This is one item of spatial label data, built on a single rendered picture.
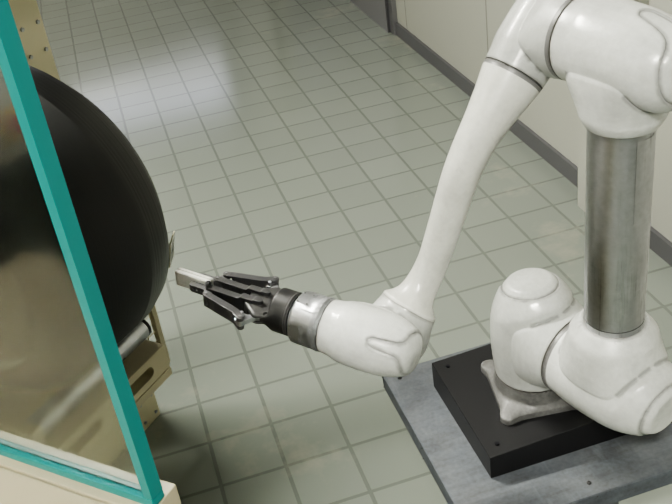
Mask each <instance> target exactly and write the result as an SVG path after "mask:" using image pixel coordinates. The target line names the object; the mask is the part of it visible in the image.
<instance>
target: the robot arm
mask: <svg viewBox="0 0 672 504"><path fill-rule="evenodd" d="M550 78H553V79H560V80H564V81H566V83H567V87H568V89H569V91H570V94H571V97H572V99H573V102H574V104H575V107H576V110H577V114H578V117H579V119H580V120H581V122H582V124H583V125H584V126H585V128H586V129H587V140H586V199H585V258H584V308H583V306H582V305H581V304H580V303H579V302H578V301H577V300H576V299H575V298H574V297H573V295H572V291H571V289H570V288H569V286H568V285H567V284H566V283H565V282H564V281H563V280H562V279H561V278H560V277H558V276H557V275H556V274H554V273H552V272H550V271H547V270H544V269H541V268H525V269H521V270H518V271H516V272H514V273H512V274H511V275H510V276H509V277H508V278H507V279H506V280H505V281H504V283H503V284H502V285H500V286H499V288H498V290H497V292H496V295H495V297H494V300H493V303H492V307H491V313H490V338H491V349H492V355H493V360H485V361H483V362H482V363H481V371H482V373H483V374H484V375H485V376H486V377H487V379H488V381H489V383H490V386H491V388H492V391H493V394H494V396H495V399H496V401H497V404H498V406H499V409H500V421H501V423H502V424H504V425H508V426H509V425H514V424H516V423H518V422H520V421H523V420H527V419H531V418H536V417H541V416H546V415H551V414H556V413H560V412H565V411H570V410H578V411H580V412H581V413H583V414H584V415H586V416H587V417H589V418H591V419H592V420H594V421H596V422H597V423H599V424H601V425H603V426H605V427H607V428H609V429H612V430H614V431H617V432H621V433H625V434H629V435H636V436H643V435H648V434H655V433H658V432H660V431H662V430H663V429H664V428H666V427H667V426H668V425H669V424H670V423H671V422H672V363H671V362H670V361H668V355H667V352H666V350H665V347H664V344H663V341H662V338H661V335H660V329H659V326H658V324H657V323H656V321H655V320H654V319H653V318H652V317H651V316H650V315H649V314H648V313H647V312H646V311H645V307H646V291H647V275H648V260H649V244H650V228H651V212H652V196H653V180H654V164H655V148H656V132H657V129H658V128H659V127H660V126H661V125H662V124H663V122H664V121H665V119H666V118H667V116H668V114H669V112H671V111H672V15H670V14H669V13H667V12H665V11H663V10H660V9H658V8H655V7H652V6H649V5H646V4H643V3H640V2H636V1H633V0H516V2H515V3H514V5H513V6H512V8H511V9H510V11H509V12H508V14H507V16H506V17H505V19H504V21H503V22H502V24H501V26H500V27H499V29H498V31H497V33H496V35H495V37H494V39H493V42H492V44H491V47H490V49H489V51H488V53H487V56H486V58H485V60H484V62H483V64H482V67H481V70H480V73H479V76H478V79H477V82H476V85H475V88H474V90H473V93H472V96H471V98H470V101H469V103H468V106H467V109H466V111H465V114H464V116H463V119H462V121H461V123H460V126H459V128H458V131H457V133H456V135H455V138H454V140H453V143H452V145H451V148H450V150H449V153H448V156H447V158H446V161H445V164H444V167H443V170H442V173H441V177H440V180H439V184H438V187H437V191H436V195H435V198H434V202H433V206H432V209H431V213H430V217H429V220H428V224H427V228H426V231H425V235H424V239H423V242H422V246H421V249H420V252H419V254H418V257H417V259H416V262H415V264H414V266H413V267H412V269H411V271H410V273H409V274H408V276H407V277H406V278H405V280H404V281H403V282H402V283H401V284H400V285H399V286H397V287H395V288H392V289H388V290H385V291H384V292H383V293H382V295H381V296H380V297H379V298H378V299H377V300H376V301H375V302H374V303H373V304H369V303H365V302H356V301H341V300H337V299H335V298H333V297H327V296H324V295H321V294H318V293H315V292H312V291H305V292H303V293H301V292H298V291H295V290H292V289H288V288H282V289H281V288H279V277H278V276H270V277H263V276H257V275H250V274H243V273H236V272H229V271H225V272H223V275H222V276H215V277H214V276H211V275H208V274H205V273H200V274H199V273H196V272H193V271H190V270H187V269H184V268H181V267H179V268H178V270H176V271H175V275H176V283H177V285H179V286H182V287H185V288H188V289H190V291H192V292H195V293H197V294H200V295H203V301H204V306H205V307H207V308H209V309H210V310H212V311H214V312H215V313H217V314H219V315H220V316H222V317H224V318H225V319H227V320H229V321H230V322H232V323H233V324H234V325H235V326H236V328H237V329H238V330H243V329H244V325H245V324H248V323H251V322H253V323H255V324H264V325H266V326H267V327H268V328H269V329H270V330H271V331H274V332H277V333H280V334H283V335H285V336H288V338H289V339H290V341H291V342H293V343H295V344H298V345H301V346H304V347H307V348H310V349H312V350H314V351H317V352H321V353H323V354H325V355H327V356H329V357H330V358H331V359H332V360H334V361H336V362H338V363H340V364H342V365H345V366H347V367H350V368H353V369H356V370H359V371H362V372H365V373H369V374H372V375H376V376H383V377H403V376H407V375H409V374H410V373H411V372H412V371H413V370H414V369H415V367H416V366H417V364H418V362H419V360H420V358H421V357H422V356H423V355H424V353H425V351H426V349H427V346H428V343H429V339H430V335H431V331H432V328H433V325H434V322H435V320H436V318H435V316H434V312H433V302H434V299H435V296H436V293H437V291H438V289H439V286H440V284H441V282H442V280H443V277H444V275H445V272H446V270H447V267H448V265H449V262H450V259H451V257H452V254H453V251H454V249H455V246H456V243H457V240H458V237H459V235H460V232H461V229H462V226H463V224H464V221H465V218H466V215H467V213H468V210H469V207H470V204H471V201H472V199H473V196H474V193H475V190H476V188H477V185H478V183H479V180H480V177H481V175H482V173H483V171H484V168H485V166H486V164H487V162H488V160H489V158H490V157H491V155H492V153H493V151H494V150H495V148H496V147H497V145H498V144H499V142H500V141H501V139H502V138H503V137H504V136H505V134H506V133H507V132H508V130H509V129H510V128H511V127H512V125H513V124H514V123H515V122H516V120H517V119H518V118H519V117H520V116H521V114H522V113H523V112H524V111H525V110H526V109H527V107H528V106H529V105H530V104H531V103H532V102H533V101H534V99H535V98H536V97H537V96H538V95H539V93H540V92H541V90H542V89H543V87H544V86H545V85H546V83H547V82H548V80H549V79H550ZM230 278H232V280H230Z"/></svg>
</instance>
